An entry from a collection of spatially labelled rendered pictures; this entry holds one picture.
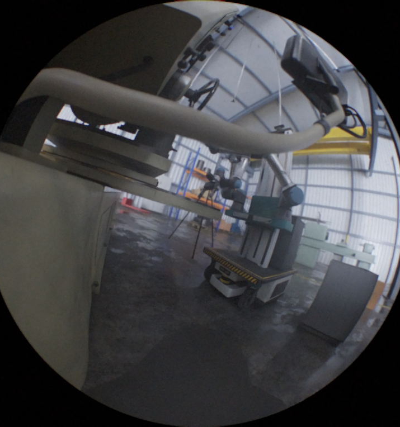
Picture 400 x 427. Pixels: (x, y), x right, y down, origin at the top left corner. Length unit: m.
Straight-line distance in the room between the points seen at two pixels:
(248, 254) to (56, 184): 1.42
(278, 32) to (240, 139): 7.90
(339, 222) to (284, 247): 8.01
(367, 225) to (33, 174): 9.59
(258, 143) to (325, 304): 1.09
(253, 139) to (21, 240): 0.31
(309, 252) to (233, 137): 5.14
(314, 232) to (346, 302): 4.34
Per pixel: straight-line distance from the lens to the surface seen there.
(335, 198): 9.65
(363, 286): 1.15
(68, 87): 0.18
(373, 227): 9.52
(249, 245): 1.43
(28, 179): 0.20
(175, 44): 0.52
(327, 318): 1.19
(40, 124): 1.06
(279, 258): 1.38
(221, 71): 8.39
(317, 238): 5.27
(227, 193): 1.41
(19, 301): 0.25
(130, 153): 1.10
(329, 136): 7.95
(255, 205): 1.37
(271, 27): 7.96
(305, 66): 0.52
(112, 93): 0.15
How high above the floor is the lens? 0.60
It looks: 1 degrees up
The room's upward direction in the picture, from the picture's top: 17 degrees clockwise
